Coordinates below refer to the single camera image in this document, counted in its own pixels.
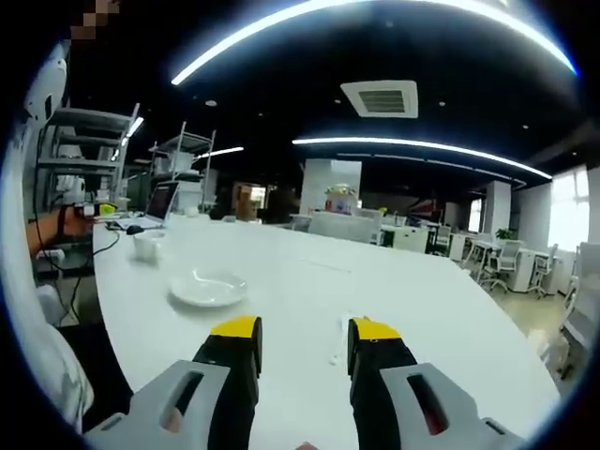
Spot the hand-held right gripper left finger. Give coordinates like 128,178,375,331
83,314,264,450

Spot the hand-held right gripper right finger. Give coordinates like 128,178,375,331
346,316,527,450

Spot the white coffee cup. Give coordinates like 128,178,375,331
132,230,167,263

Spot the white spoon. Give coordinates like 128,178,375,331
327,307,353,368

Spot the white coffee tray saucer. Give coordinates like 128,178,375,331
169,267,248,308

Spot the white tabletop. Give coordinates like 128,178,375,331
91,217,563,450

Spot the person's left hand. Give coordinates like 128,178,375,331
59,206,97,238

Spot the silver laptop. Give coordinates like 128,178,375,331
120,181,181,232

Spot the tall grey metal shelf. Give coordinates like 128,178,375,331
36,101,143,215

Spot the small grey metal shelf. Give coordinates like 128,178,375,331
148,120,218,188

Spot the short ceiling light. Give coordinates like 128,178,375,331
193,145,246,161

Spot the white worn device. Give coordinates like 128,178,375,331
22,40,72,124

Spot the white office chair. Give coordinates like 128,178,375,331
482,239,522,295
532,243,560,300

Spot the white office desk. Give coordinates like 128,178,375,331
507,247,550,295

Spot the white low cabinet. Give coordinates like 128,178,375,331
307,210,382,246

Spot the grey office chair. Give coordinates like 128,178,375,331
557,241,600,381

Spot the colourful toy display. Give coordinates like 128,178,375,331
323,183,361,216

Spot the white pillar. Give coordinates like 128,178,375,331
299,157,364,218

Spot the bright window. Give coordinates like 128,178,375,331
547,167,600,254

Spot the straight ceiling light strip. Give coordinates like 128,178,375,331
292,136,554,180

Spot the long curved ceiling light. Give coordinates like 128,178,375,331
170,0,578,86

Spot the ceiling air conditioner vent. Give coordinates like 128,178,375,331
339,80,420,120

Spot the black cable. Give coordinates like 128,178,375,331
55,228,122,324

